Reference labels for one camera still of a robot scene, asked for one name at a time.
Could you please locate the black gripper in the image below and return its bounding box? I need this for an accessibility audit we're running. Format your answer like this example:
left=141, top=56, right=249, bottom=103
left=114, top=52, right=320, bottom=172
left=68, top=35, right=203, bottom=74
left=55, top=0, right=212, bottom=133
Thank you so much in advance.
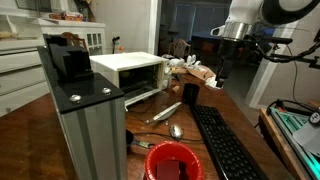
left=215, top=38, right=239, bottom=89

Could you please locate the black computer keyboard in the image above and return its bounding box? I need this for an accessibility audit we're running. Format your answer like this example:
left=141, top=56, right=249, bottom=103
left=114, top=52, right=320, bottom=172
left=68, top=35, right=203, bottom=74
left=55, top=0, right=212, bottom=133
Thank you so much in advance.
left=189, top=104, right=269, bottom=180

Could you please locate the white crumpled tissue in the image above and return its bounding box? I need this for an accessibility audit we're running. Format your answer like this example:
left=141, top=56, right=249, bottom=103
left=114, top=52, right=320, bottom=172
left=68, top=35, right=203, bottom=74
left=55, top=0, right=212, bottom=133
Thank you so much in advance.
left=205, top=76, right=218, bottom=89

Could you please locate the black mug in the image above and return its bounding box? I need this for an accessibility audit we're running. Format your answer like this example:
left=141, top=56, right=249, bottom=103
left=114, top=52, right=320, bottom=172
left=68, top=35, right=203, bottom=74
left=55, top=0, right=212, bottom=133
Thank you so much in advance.
left=181, top=82, right=201, bottom=106

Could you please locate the white VR headset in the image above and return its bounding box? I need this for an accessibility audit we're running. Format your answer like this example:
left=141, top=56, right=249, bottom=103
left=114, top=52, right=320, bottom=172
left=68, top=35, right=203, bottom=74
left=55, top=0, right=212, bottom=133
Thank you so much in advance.
left=169, top=57, right=186, bottom=68

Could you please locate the wooden dining chair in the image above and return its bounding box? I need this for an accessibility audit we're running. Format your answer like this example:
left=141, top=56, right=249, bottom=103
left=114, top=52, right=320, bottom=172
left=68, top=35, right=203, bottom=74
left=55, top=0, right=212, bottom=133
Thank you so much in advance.
left=60, top=31, right=89, bottom=52
left=171, top=38, right=193, bottom=60

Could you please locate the silver metal spoon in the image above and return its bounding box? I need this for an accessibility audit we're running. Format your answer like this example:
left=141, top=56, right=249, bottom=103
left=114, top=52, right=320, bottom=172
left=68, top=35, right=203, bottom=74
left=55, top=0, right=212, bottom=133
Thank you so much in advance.
left=168, top=123, right=185, bottom=141

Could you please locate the robot mounting platform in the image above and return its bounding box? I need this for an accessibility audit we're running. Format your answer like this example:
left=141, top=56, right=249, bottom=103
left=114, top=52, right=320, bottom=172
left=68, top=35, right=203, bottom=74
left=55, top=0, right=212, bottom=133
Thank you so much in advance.
left=258, top=99, right=320, bottom=180

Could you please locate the white toaster oven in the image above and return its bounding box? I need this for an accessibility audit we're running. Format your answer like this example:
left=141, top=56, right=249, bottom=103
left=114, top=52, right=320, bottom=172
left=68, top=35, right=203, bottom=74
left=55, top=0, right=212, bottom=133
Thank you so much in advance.
left=89, top=51, right=183, bottom=126

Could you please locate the red plastic bowl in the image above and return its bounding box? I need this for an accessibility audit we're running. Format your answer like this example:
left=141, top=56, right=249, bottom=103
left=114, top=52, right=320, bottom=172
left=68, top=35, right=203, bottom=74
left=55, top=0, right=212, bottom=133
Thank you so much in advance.
left=144, top=140, right=205, bottom=180

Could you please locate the dark red block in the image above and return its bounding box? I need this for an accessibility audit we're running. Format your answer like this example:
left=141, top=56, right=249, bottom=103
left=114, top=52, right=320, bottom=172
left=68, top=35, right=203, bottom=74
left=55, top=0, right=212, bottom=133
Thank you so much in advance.
left=155, top=159, right=182, bottom=180

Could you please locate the black measuring cup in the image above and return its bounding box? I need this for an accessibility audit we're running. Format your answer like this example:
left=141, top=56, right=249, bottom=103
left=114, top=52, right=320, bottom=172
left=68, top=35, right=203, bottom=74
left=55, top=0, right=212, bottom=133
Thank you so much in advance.
left=125, top=129, right=156, bottom=155

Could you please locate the white cabinet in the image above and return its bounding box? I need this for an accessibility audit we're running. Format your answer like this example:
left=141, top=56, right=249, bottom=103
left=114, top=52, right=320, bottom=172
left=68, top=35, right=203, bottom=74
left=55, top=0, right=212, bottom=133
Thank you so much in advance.
left=0, top=5, right=107, bottom=118

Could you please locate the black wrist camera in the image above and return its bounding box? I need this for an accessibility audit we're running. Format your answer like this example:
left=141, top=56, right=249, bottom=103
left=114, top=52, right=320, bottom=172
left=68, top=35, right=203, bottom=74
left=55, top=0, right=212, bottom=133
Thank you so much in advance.
left=245, top=32, right=295, bottom=47

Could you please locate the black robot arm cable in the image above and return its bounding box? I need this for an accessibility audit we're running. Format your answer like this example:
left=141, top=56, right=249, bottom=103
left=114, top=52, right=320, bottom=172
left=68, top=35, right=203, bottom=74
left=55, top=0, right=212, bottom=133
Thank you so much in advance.
left=254, top=39, right=320, bottom=65

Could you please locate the thick black platform cable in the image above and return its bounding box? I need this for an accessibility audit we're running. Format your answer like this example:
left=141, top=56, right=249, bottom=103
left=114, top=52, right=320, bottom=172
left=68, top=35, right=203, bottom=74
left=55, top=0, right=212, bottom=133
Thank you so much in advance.
left=265, top=98, right=320, bottom=117

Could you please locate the black keyboard cable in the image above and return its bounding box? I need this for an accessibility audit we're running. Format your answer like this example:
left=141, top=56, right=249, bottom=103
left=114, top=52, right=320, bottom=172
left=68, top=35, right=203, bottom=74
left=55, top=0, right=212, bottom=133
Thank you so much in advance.
left=130, top=131, right=205, bottom=145

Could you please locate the aluminium camera post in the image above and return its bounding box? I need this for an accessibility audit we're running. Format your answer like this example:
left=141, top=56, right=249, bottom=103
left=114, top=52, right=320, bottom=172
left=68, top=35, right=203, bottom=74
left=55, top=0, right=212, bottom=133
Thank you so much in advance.
left=36, top=33, right=127, bottom=180

